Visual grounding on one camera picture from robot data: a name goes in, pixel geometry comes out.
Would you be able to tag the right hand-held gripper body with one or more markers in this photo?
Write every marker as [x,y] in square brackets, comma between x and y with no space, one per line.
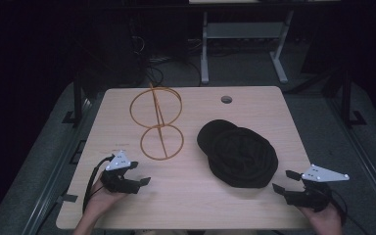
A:
[313,199]

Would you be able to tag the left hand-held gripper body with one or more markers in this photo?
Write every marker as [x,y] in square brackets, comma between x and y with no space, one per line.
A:
[116,183]

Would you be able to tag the black hat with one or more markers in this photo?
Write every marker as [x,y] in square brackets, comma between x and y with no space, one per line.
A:
[241,156]

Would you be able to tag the person's left hand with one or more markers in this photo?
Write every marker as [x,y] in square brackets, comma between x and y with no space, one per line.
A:
[103,198]

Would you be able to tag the person's right hand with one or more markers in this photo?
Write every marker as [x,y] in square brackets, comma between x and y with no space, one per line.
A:
[324,220]

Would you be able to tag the black tape strip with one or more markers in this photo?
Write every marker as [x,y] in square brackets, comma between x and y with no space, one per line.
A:
[68,197]

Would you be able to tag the black computer tower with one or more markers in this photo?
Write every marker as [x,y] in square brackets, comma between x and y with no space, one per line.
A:
[120,49]

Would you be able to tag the aluminium frame rail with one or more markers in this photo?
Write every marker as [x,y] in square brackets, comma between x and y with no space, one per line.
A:
[57,169]
[362,156]

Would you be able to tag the black metal stand post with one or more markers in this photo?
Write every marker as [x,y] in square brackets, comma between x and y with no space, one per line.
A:
[346,98]
[77,98]

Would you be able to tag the grey metal frame desk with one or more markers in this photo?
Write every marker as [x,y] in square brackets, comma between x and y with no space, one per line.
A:
[241,30]

